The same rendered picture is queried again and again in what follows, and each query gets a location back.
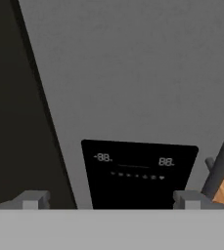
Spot grey fridge door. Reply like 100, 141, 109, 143
18, 0, 224, 210

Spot dark fridge side panel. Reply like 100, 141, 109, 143
0, 0, 78, 210

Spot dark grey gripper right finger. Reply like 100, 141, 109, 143
172, 189, 224, 210

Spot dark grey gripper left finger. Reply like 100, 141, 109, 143
0, 189, 51, 210

